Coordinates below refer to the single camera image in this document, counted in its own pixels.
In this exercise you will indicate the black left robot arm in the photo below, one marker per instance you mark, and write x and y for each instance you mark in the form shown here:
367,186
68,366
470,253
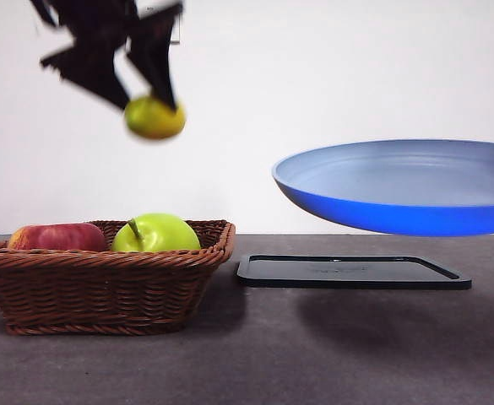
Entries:
86,17

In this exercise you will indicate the blue round plate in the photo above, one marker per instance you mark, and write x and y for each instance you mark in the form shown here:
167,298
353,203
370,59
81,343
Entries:
398,211

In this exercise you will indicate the brown wicker basket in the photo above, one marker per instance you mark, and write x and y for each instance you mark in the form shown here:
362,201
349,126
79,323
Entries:
103,291

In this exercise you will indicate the black flat tray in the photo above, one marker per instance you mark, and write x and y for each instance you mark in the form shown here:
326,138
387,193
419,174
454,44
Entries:
356,280

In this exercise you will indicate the green apple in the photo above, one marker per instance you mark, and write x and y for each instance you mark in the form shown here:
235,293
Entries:
162,236

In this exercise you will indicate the yellow lemon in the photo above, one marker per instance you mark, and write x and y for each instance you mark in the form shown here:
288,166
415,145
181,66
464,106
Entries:
153,120

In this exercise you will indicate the red apple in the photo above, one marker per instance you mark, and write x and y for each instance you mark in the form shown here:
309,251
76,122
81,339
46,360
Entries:
56,238

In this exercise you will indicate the white wall socket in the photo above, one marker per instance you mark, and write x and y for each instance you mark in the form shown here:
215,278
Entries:
176,34

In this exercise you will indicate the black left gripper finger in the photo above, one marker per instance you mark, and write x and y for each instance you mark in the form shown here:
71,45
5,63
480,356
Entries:
155,50
94,69

